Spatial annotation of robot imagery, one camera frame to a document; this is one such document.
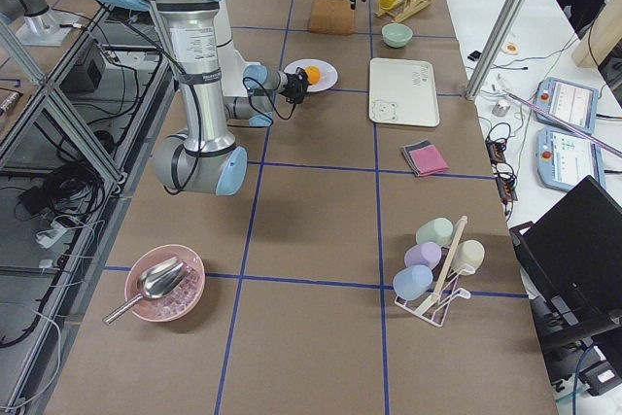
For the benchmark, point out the orange fruit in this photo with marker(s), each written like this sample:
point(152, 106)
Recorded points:
point(313, 73)

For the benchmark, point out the white round plate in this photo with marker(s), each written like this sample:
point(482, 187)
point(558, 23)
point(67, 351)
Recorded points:
point(329, 73)

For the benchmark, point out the cream bear print tray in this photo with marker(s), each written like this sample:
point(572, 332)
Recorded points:
point(402, 91)

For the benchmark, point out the brown wooden cutting board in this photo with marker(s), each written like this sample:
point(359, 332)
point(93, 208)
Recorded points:
point(332, 17)

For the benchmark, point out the green ceramic bowl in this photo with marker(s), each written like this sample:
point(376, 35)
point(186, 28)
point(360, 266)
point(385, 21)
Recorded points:
point(396, 35)

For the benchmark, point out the grey cleaning cloth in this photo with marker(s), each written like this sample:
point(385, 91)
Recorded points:
point(406, 153)

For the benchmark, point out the pink cleaning cloth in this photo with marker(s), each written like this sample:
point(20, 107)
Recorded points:
point(428, 160)

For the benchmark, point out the fried egg toy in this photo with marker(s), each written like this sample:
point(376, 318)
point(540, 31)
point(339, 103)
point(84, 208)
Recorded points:
point(510, 48)

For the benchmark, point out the small metal weight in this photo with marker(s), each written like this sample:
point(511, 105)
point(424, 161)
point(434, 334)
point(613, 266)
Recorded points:
point(501, 108)

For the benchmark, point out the light green tumbler cup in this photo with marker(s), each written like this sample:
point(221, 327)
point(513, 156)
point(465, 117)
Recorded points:
point(438, 230)

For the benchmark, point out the purple tumbler cup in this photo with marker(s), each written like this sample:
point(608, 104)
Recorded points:
point(427, 253)

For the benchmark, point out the blue tumbler cup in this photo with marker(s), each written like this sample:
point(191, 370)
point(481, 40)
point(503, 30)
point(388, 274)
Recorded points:
point(412, 281)

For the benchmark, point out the metal scoop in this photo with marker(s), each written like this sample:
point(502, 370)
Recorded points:
point(154, 283)

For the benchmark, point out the beige tumbler cup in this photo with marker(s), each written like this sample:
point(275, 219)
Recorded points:
point(471, 253)

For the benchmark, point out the far blue teach pendant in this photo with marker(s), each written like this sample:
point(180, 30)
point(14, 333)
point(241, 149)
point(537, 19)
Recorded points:
point(571, 103)

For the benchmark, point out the blue teach pendant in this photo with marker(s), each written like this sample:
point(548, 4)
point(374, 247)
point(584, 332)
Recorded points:
point(564, 159)
point(571, 103)

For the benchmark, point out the pink bowl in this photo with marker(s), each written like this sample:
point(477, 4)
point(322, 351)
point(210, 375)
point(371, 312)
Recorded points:
point(182, 293)

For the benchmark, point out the near blue teach pendant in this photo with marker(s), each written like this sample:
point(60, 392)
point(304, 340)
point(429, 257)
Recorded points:
point(564, 159)

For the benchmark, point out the black laptop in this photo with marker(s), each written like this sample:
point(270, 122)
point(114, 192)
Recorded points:
point(572, 254)

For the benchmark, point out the aluminium frame post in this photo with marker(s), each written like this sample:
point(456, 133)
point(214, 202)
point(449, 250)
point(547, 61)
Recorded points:
point(501, 28)

